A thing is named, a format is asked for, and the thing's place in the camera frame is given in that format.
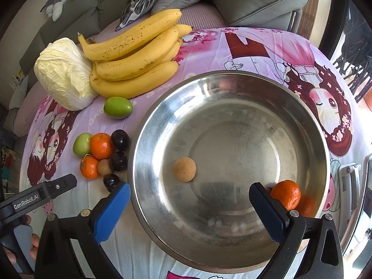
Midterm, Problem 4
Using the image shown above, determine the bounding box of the brown longan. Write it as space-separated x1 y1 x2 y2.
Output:
97 159 114 177
173 157 196 182

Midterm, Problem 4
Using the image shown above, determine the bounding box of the stainless steel bowl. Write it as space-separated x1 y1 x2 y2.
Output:
128 70 332 268

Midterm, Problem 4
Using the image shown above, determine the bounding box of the grey sofa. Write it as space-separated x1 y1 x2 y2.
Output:
19 0 311 73

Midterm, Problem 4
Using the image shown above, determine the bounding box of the dark purple plum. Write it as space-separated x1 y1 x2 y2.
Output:
110 151 129 173
103 174 121 192
111 130 130 152

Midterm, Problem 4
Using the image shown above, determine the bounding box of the person's left hand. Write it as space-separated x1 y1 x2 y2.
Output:
24 214 41 262

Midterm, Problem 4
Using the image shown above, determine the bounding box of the white bag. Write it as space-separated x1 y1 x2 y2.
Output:
9 70 30 111

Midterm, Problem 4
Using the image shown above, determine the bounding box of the napa cabbage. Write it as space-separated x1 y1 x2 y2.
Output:
34 38 98 111

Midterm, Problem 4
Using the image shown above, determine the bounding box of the black metal rack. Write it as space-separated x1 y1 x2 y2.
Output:
334 6 372 99

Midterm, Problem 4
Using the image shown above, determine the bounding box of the speckled yellow banana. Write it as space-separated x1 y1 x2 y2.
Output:
78 9 182 62

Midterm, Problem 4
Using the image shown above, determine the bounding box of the large green fruit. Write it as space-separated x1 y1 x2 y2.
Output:
104 97 133 120

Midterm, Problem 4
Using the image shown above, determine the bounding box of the pink printed tablecloth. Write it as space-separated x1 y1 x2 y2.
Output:
17 27 367 279

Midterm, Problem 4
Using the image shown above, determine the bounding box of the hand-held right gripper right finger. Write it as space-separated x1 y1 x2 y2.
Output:
249 183 345 279

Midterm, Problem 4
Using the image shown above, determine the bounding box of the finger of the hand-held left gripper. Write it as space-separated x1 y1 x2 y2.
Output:
43 174 78 198

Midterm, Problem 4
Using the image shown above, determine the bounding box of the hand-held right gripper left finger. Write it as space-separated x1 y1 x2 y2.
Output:
34 182 131 279

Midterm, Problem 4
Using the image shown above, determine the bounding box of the orange mandarin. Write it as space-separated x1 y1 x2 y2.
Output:
270 180 301 210
90 133 114 160
80 155 101 180

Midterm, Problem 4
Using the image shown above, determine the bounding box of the small green fruit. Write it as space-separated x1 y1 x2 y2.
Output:
73 133 93 155

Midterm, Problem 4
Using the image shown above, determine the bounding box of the silver metal frame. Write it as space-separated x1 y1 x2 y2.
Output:
339 155 372 256

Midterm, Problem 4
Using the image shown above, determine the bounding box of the black white patterned pillow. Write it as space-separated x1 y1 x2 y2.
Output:
115 0 186 32

